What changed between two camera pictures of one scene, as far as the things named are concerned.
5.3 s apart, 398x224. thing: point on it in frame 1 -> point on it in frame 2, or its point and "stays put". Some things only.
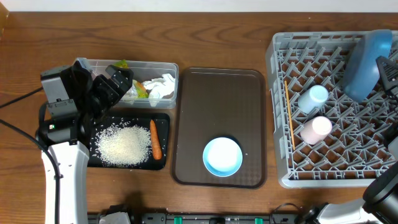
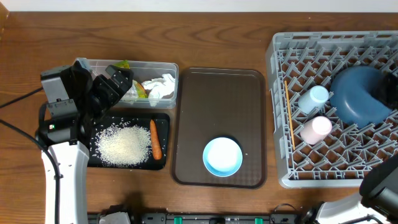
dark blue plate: x=362 y=73 -> x=351 y=100
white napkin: x=158 y=87 stays put
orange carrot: x=155 y=140 stays put
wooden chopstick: x=290 y=115 stays put
